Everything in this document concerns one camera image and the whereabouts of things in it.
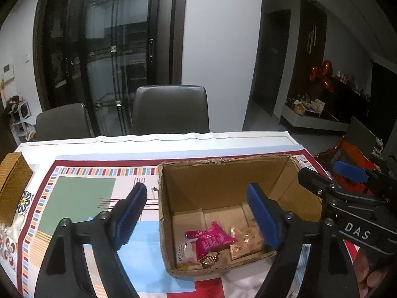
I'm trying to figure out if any gold fortune biscuits bag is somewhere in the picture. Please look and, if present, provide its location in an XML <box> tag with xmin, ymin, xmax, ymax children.
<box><xmin>230</xmin><ymin>225</ymin><xmax>265</xmax><ymax>260</ymax></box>

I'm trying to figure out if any clear red-edged snack packet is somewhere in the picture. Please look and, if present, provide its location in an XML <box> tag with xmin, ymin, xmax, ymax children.
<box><xmin>200</xmin><ymin>252</ymin><xmax>220</xmax><ymax>269</ymax></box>

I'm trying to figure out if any magenta snack packet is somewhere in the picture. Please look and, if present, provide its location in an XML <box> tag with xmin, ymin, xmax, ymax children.
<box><xmin>185</xmin><ymin>221</ymin><xmax>236</xmax><ymax>260</ymax></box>

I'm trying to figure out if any right hand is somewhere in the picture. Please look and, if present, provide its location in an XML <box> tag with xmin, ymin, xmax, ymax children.
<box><xmin>353</xmin><ymin>248</ymin><xmax>388</xmax><ymax>298</ymax></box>

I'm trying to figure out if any red wooden chair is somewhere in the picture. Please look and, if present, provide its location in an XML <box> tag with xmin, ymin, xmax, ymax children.
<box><xmin>314</xmin><ymin>136</ymin><xmax>378</xmax><ymax>195</ymax></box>

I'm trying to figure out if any white low cabinet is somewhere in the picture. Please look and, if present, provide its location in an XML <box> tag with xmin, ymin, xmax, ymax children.
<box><xmin>274</xmin><ymin>100</ymin><xmax>349</xmax><ymax>132</ymax></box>

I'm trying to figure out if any colourful patterned tablecloth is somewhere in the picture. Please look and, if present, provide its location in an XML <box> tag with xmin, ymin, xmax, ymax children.
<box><xmin>1</xmin><ymin>132</ymin><xmax>323</xmax><ymax>297</ymax></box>

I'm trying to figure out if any red foil balloon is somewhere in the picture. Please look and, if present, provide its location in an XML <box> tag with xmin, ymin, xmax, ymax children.
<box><xmin>309</xmin><ymin>60</ymin><xmax>334</xmax><ymax>92</ymax></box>

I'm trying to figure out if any woven wicker box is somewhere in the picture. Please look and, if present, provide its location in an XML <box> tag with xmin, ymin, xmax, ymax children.
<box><xmin>0</xmin><ymin>152</ymin><xmax>33</xmax><ymax>227</ymax></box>

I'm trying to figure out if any brown cardboard box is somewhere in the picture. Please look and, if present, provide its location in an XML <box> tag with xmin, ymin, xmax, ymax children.
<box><xmin>158</xmin><ymin>151</ymin><xmax>326</xmax><ymax>278</ymax></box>

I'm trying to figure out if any grey chair left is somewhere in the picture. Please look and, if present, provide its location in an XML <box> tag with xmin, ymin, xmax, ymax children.
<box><xmin>35</xmin><ymin>103</ymin><xmax>94</xmax><ymax>141</ymax></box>

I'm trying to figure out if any white shoe rack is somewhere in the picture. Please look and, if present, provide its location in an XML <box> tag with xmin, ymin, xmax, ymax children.
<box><xmin>1</xmin><ymin>95</ymin><xmax>36</xmax><ymax>145</ymax></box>

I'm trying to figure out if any dark glass sliding door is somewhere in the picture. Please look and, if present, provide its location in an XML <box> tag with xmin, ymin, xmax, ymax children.
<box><xmin>33</xmin><ymin>0</ymin><xmax>186</xmax><ymax>136</ymax></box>

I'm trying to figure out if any white wall intercom panel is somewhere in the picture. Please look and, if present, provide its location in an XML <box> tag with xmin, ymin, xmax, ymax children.
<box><xmin>3</xmin><ymin>63</ymin><xmax>15</xmax><ymax>82</ymax></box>

